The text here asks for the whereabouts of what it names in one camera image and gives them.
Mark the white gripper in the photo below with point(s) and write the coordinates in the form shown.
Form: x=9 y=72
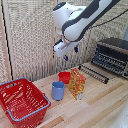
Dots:
x=63 y=47

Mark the red plastic bowl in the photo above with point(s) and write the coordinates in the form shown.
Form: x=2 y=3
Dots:
x=64 y=77

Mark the white black Franka robot arm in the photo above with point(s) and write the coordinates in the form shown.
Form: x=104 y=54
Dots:
x=80 y=20

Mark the black oven tray rack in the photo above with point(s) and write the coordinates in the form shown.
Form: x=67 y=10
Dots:
x=94 y=74

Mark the black toaster oven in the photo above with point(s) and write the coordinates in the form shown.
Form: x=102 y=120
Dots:
x=111 y=55

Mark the orange yellow snack box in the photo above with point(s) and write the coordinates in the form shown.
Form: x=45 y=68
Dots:
x=77 y=84

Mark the blue plastic cup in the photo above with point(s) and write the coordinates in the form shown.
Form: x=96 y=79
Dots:
x=58 y=91

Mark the woven folding screen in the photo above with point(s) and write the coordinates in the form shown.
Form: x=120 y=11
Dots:
x=30 y=36

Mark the red plastic shopping basket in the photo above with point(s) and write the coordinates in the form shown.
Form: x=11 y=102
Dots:
x=23 y=101

